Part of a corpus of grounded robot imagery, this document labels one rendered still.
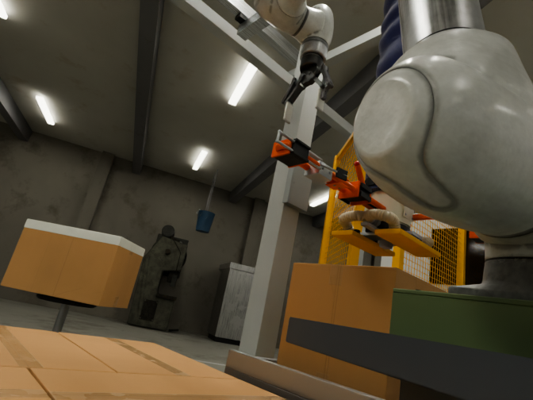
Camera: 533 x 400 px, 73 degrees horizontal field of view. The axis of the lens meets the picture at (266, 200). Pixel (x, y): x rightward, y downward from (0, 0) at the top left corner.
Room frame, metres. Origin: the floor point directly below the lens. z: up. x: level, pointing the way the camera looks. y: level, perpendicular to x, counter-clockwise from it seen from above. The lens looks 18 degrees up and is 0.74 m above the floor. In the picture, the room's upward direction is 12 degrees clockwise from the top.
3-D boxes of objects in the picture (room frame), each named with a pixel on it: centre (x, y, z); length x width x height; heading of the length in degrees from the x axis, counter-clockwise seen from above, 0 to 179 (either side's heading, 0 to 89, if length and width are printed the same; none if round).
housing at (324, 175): (1.09, -0.15, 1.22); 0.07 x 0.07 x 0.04; 41
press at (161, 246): (9.00, 2.00, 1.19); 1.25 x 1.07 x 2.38; 107
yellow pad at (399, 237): (1.32, -0.56, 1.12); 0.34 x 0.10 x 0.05; 131
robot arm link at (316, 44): (1.00, -0.06, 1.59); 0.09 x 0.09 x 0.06
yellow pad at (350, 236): (1.46, -0.44, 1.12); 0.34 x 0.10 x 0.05; 131
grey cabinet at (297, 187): (2.33, -0.20, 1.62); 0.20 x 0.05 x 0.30; 130
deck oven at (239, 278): (9.61, 0.03, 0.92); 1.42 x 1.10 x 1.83; 107
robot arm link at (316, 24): (1.00, -0.04, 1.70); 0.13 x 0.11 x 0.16; 115
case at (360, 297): (1.38, -0.50, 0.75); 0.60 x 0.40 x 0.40; 131
